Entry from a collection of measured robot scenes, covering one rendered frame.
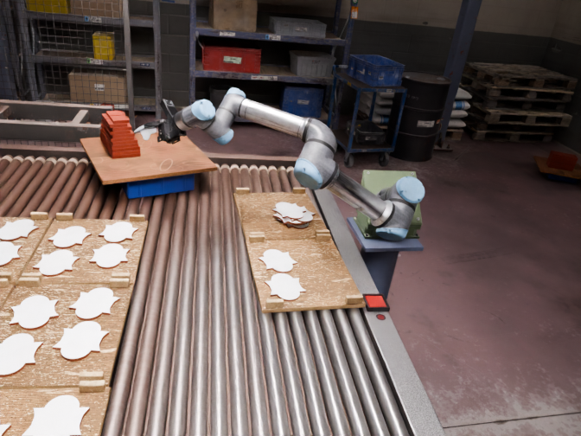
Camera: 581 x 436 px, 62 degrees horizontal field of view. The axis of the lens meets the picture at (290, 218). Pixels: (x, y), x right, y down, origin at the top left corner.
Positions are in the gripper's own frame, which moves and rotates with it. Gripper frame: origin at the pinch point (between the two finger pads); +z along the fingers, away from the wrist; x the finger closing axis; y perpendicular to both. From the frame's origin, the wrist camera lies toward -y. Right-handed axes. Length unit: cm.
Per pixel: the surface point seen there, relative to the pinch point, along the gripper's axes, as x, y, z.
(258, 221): 31, 42, -23
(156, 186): 11.2, 18.0, 15.7
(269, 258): 15, 59, -40
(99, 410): -57, 90, -43
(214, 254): 5, 54, -23
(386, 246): 69, 60, -59
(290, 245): 29, 54, -40
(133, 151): 8.7, -0.4, 25.4
